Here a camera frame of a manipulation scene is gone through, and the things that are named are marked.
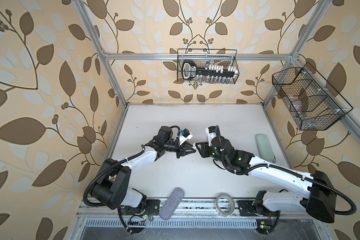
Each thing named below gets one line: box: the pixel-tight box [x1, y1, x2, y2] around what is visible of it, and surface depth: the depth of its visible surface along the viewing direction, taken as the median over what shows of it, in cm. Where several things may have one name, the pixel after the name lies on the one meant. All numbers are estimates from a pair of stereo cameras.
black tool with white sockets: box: [181, 59, 239, 81], surface depth 84 cm
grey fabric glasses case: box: [159, 187, 185, 221], surface depth 75 cm
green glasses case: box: [256, 134, 276, 164], surface depth 95 cm
